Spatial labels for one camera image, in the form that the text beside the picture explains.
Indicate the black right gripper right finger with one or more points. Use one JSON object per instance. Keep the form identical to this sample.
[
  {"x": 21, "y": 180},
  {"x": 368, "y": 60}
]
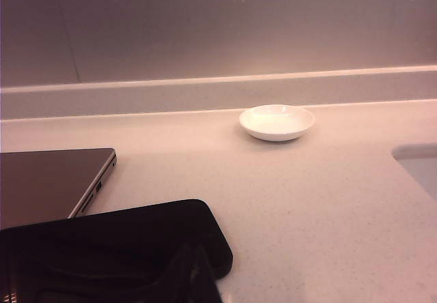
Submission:
[{"x": 208, "y": 279}]

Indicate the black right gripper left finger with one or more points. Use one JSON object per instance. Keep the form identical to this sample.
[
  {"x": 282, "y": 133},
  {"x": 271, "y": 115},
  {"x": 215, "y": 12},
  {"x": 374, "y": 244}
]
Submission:
[{"x": 181, "y": 279}]

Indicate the black smartphone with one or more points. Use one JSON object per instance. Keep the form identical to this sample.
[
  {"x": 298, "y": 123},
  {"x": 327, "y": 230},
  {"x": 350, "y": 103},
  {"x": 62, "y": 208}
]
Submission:
[{"x": 119, "y": 234}]

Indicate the silver Dell laptop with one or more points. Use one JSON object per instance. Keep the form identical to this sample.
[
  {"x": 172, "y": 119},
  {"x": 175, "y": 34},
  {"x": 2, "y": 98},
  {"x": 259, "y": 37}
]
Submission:
[{"x": 48, "y": 180}]

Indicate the small white dish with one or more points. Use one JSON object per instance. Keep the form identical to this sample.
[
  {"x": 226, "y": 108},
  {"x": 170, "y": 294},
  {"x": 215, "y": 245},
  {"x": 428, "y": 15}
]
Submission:
[{"x": 276, "y": 122}]

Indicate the white sink basin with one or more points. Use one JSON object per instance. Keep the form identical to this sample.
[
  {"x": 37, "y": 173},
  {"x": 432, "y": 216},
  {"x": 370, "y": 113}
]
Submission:
[{"x": 420, "y": 166}]

